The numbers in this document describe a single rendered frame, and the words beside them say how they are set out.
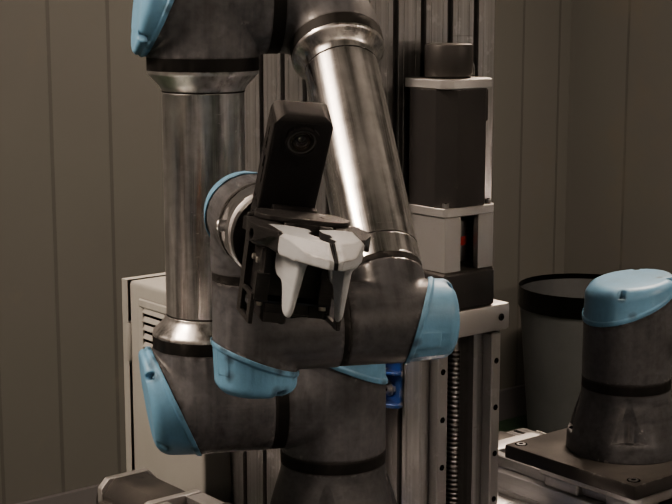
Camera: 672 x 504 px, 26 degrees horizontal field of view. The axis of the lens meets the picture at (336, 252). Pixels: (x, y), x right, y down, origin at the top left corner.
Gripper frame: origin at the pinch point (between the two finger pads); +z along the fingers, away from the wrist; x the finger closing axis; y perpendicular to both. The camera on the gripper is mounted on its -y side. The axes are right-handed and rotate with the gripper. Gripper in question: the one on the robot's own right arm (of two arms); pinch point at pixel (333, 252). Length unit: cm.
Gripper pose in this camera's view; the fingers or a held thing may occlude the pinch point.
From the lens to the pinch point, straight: 98.3
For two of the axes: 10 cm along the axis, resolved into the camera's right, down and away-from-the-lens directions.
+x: -9.6, -0.9, -2.5
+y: -1.3, 9.8, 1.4
